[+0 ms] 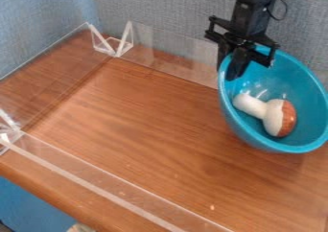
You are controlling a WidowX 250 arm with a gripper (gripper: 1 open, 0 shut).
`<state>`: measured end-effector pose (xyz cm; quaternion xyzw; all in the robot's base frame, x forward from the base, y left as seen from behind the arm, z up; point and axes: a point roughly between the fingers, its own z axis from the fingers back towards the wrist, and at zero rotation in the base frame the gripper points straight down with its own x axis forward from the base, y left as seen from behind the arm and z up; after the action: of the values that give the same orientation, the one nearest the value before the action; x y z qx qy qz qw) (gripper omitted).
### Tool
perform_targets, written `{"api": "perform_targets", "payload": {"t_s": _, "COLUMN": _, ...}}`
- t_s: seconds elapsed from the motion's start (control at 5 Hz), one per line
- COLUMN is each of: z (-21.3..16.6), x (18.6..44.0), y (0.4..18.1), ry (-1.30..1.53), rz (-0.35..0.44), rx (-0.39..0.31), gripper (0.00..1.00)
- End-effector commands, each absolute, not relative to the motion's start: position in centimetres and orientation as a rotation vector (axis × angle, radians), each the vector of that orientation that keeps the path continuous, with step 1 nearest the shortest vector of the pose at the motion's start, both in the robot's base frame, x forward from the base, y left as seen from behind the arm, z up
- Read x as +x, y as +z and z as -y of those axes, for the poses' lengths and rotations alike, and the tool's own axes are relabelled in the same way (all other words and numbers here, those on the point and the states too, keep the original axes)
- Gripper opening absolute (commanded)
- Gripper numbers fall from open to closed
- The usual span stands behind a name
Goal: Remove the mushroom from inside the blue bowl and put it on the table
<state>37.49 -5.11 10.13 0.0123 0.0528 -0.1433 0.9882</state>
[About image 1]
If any clear acrylic front barrier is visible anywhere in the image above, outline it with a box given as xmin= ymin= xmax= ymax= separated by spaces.
xmin=0 ymin=131 xmax=233 ymax=232

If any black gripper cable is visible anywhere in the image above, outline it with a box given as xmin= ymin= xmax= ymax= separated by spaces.
xmin=266 ymin=0 xmax=289 ymax=22

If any clear acrylic back barrier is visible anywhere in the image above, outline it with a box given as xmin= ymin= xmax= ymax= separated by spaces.
xmin=127 ymin=19 xmax=328 ymax=90

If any clear acrylic left barrier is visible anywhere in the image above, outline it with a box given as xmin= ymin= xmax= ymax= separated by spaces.
xmin=0 ymin=22 xmax=88 ymax=81

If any clear acrylic barrier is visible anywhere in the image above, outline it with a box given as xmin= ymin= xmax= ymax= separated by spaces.
xmin=0 ymin=22 xmax=88 ymax=81
xmin=127 ymin=19 xmax=328 ymax=90
xmin=0 ymin=131 xmax=233 ymax=232

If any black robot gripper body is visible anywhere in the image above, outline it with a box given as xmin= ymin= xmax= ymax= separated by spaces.
xmin=205 ymin=0 xmax=280 ymax=67

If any clear acrylic left bracket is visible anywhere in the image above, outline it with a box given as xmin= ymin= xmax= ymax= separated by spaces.
xmin=0 ymin=109 xmax=21 ymax=156

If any blue plastic bowl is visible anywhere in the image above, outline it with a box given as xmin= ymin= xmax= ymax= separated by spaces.
xmin=218 ymin=51 xmax=328 ymax=153

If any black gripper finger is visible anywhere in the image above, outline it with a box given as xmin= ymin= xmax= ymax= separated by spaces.
xmin=225 ymin=48 xmax=252 ymax=81
xmin=217 ymin=39 xmax=232 ymax=68

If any white brown toy mushroom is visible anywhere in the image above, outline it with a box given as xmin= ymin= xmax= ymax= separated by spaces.
xmin=232 ymin=93 xmax=297 ymax=137

